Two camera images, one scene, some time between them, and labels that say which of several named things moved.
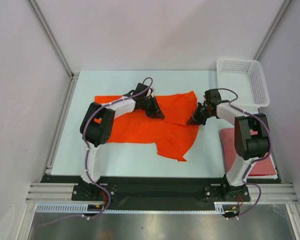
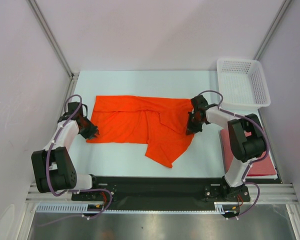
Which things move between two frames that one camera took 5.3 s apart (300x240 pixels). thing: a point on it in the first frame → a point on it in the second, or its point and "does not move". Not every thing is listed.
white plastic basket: x=246 y=77 does not move
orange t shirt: x=172 y=136 does not move
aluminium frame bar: x=55 y=193 does not move
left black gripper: x=155 y=112 → x=93 y=130
